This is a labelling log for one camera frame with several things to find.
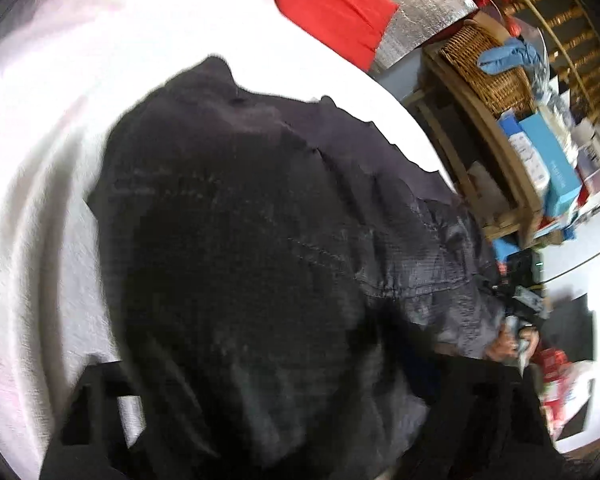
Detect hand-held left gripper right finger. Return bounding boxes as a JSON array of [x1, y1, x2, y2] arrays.
[[427, 350, 563, 480]]

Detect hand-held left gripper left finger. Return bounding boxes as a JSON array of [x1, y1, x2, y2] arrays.
[[39, 359, 148, 480]]

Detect black jacket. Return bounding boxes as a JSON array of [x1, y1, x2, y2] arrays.
[[82, 55, 511, 480]]

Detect person's right hand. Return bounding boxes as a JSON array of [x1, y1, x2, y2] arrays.
[[492, 322, 540, 367]]

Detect black floor mat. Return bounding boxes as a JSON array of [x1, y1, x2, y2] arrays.
[[537, 294, 597, 363]]

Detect red and white packaging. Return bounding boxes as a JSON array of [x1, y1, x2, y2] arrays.
[[532, 347, 597, 443]]

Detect light blue box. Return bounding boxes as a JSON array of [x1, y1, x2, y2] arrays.
[[519, 110, 583, 221]]

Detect wooden shelf unit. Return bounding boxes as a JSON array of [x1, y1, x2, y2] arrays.
[[405, 10, 566, 250]]

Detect white and blue box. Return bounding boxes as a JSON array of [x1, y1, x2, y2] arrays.
[[497, 110, 552, 196]]

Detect wicker basket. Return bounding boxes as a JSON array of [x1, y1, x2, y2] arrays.
[[439, 22, 537, 120]]

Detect light blue cloth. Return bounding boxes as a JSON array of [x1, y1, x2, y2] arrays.
[[478, 39, 545, 77]]

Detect wooden slatted rack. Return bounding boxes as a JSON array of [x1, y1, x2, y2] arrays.
[[497, 0, 600, 123]]

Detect silver foil insulation mat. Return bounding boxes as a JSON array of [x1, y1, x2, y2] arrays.
[[272, 0, 480, 72]]

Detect white bed blanket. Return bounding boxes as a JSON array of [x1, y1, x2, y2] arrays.
[[0, 0, 456, 480]]

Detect red pillow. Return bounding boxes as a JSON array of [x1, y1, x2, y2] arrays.
[[274, 0, 400, 70]]

